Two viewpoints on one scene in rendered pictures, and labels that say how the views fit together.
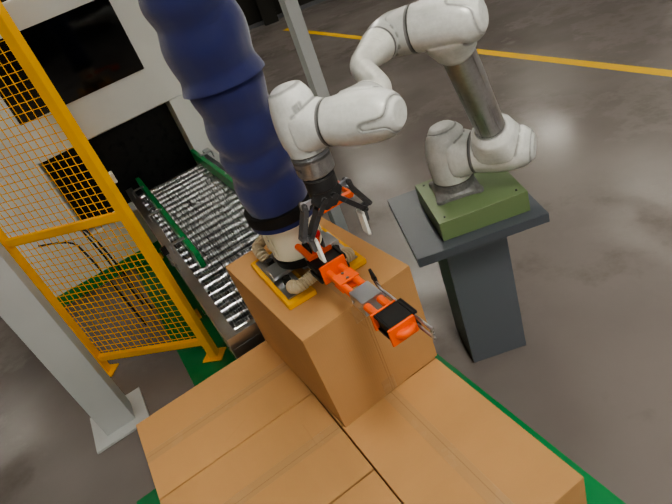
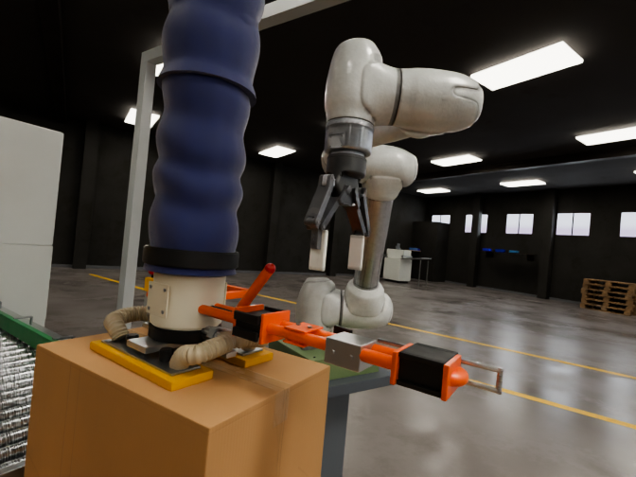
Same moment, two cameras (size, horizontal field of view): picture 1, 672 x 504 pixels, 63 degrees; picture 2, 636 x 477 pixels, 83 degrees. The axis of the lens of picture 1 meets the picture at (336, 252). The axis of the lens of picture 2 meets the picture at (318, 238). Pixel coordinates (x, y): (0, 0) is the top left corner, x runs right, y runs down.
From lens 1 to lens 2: 103 cm
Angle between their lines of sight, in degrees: 49
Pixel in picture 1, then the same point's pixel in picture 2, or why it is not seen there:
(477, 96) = (380, 240)
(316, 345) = (221, 446)
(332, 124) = (422, 79)
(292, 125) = (369, 68)
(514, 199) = not seen: hidden behind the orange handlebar
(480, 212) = not seen: hidden behind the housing
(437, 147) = (316, 291)
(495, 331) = not seen: outside the picture
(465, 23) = (410, 164)
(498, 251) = (340, 415)
